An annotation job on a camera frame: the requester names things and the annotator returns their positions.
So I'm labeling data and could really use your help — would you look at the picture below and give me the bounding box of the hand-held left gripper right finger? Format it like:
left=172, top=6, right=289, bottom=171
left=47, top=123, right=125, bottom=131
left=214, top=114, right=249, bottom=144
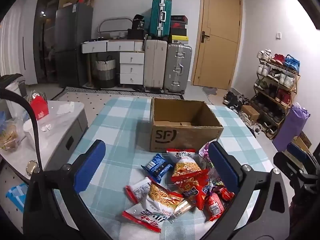
left=200, top=141, right=290, bottom=240

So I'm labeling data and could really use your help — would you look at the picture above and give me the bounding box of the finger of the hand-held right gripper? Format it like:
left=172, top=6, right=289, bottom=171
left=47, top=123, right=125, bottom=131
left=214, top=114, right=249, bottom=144
left=273, top=152, right=300, bottom=182
left=287, top=142, right=313, bottom=164

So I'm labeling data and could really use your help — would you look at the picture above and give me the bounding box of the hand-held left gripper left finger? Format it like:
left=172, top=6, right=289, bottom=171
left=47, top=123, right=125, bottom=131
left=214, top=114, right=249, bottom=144
left=22, top=139, right=112, bottom=240

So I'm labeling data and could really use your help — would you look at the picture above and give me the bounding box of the dark purple snack packet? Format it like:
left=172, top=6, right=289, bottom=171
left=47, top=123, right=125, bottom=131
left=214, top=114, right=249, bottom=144
left=209, top=166, right=225, bottom=193

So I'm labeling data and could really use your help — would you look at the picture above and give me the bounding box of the purple candy bag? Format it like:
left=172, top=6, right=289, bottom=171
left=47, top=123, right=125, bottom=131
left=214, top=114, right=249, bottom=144
left=199, top=142, right=215, bottom=170

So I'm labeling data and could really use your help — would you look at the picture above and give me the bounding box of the small red snack packet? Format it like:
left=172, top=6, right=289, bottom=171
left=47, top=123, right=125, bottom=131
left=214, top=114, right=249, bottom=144
left=220, top=187, right=235, bottom=202

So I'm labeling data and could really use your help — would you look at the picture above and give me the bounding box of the red snack bag blue label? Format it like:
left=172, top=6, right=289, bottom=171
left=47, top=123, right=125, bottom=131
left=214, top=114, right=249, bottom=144
left=171, top=171, right=213, bottom=210

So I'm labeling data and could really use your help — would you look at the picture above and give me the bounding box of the red instant noodle packet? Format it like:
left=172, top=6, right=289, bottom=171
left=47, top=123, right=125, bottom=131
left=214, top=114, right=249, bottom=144
left=204, top=192, right=225, bottom=222

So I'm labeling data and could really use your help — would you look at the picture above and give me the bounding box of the white red snack packet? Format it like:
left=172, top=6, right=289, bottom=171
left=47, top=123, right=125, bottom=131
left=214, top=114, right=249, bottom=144
left=122, top=204, right=173, bottom=232
left=125, top=177, right=152, bottom=203

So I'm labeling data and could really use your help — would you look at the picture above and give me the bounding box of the yellow snack packet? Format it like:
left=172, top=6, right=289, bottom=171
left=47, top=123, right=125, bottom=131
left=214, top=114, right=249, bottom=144
left=168, top=199, right=195, bottom=223

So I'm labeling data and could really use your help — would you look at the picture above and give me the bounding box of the brown cardboard box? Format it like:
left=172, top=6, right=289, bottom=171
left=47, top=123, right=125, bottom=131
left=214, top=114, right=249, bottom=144
left=150, top=97, right=224, bottom=153

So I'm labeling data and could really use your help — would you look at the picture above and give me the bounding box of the blue snack packet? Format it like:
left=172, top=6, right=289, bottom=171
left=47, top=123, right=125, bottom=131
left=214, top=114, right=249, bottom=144
left=141, top=153, right=174, bottom=183

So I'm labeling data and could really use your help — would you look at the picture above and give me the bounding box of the purple paper bag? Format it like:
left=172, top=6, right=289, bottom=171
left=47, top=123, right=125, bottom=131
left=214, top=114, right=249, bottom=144
left=272, top=102, right=310, bottom=153

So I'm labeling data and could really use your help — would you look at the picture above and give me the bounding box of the grey white coffee table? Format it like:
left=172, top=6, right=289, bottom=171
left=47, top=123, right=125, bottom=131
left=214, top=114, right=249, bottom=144
left=0, top=100, right=88, bottom=180

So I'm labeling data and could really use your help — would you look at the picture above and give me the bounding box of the round metal compact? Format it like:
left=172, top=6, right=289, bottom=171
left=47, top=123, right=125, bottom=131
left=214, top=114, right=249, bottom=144
left=26, top=160, right=38, bottom=175

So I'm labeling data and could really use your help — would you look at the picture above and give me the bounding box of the small cardboard box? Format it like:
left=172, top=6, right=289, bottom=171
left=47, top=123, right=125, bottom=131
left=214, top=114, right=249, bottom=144
left=241, top=105, right=260, bottom=124

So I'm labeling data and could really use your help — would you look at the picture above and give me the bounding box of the pile of floor shoes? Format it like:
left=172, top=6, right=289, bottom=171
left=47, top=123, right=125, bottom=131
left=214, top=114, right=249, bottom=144
left=222, top=89, right=263, bottom=135

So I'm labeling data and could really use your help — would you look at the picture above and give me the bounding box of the shoe rack with shoes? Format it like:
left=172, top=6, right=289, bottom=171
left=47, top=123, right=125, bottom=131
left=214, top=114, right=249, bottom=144
left=251, top=49, right=301, bottom=137

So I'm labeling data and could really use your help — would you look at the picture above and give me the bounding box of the striped rug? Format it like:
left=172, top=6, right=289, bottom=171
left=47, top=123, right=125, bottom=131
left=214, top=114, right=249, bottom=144
left=54, top=87, right=185, bottom=100

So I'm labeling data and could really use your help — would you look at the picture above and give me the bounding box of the blue white plastic bag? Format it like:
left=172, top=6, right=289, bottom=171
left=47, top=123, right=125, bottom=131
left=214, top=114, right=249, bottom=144
left=6, top=182, right=28, bottom=213

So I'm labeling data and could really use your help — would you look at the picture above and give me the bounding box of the clear plastic food bag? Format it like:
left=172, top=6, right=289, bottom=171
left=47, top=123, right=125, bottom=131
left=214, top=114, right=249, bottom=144
left=0, top=119, right=25, bottom=152

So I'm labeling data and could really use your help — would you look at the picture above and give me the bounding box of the grey white laundry basket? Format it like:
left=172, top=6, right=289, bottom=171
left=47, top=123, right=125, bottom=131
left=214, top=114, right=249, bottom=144
left=94, top=56, right=117, bottom=88

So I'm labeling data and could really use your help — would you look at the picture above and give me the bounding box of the white grey appliance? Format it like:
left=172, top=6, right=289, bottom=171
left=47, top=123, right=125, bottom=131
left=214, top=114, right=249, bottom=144
left=5, top=74, right=27, bottom=98

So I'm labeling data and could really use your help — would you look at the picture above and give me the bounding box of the white desk with drawers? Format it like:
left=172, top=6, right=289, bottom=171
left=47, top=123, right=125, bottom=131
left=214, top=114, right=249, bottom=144
left=80, top=39, right=145, bottom=85

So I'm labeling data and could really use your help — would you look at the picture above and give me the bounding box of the silver suitcase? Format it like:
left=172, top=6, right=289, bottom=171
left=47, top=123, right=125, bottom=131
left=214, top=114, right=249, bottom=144
left=164, top=43, right=193, bottom=94

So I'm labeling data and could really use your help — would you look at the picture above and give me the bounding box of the cream suitcase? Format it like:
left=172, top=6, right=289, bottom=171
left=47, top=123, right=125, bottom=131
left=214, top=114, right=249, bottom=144
left=143, top=39, right=168, bottom=90

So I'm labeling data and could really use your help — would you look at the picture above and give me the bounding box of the grey refrigerator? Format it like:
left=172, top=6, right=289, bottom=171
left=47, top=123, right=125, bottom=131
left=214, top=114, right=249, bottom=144
left=54, top=2, right=93, bottom=88

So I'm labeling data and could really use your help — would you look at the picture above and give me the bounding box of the tan wooden door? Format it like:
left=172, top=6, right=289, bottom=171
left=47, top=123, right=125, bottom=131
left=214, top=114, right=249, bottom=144
left=191, top=0, right=243, bottom=90

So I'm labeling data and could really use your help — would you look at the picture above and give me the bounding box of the dark tall cabinet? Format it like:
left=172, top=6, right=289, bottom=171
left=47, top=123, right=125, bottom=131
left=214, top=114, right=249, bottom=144
left=32, top=0, right=65, bottom=84

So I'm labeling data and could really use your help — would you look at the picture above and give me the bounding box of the white curtain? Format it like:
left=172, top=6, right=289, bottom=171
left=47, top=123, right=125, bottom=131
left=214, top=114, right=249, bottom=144
left=0, top=5, right=28, bottom=75

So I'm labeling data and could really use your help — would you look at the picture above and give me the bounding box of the arched mirror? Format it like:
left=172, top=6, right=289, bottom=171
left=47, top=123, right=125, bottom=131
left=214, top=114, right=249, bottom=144
left=97, top=17, right=133, bottom=39

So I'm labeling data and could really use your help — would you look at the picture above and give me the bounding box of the black bag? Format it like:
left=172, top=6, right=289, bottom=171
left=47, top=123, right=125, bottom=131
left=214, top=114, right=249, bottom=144
left=132, top=14, right=145, bottom=30

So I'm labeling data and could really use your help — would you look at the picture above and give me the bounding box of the teal suitcase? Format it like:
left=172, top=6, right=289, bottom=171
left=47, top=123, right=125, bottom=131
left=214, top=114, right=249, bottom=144
left=150, top=0, right=173, bottom=39

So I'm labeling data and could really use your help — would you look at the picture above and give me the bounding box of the black cable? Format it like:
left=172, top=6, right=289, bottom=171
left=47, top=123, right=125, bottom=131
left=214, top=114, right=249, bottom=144
left=0, top=87, right=42, bottom=172

